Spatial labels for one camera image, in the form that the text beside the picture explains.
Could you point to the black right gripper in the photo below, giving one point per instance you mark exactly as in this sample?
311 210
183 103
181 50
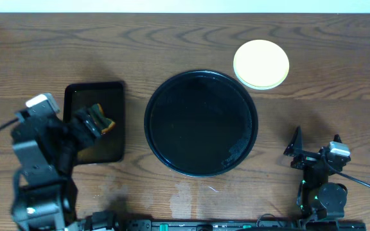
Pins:
295 148

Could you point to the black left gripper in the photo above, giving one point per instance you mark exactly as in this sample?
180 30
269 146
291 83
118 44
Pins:
80 126

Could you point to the orange green scrub sponge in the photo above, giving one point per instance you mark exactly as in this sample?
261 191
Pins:
103 123

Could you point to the green plate with ketchup stain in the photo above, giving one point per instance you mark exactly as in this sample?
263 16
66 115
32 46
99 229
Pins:
279 82

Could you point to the yellow plate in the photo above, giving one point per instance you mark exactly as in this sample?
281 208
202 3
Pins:
261 62

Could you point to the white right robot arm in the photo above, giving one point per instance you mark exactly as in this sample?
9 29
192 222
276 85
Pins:
320 200

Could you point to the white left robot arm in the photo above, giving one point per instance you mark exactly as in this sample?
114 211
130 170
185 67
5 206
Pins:
44 195

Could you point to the rectangular black water tray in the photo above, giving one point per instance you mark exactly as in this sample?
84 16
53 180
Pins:
111 96

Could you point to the round black tray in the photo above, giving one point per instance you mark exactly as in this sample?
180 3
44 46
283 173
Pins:
201 123

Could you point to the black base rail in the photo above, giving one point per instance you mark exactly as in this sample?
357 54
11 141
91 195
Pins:
148 225

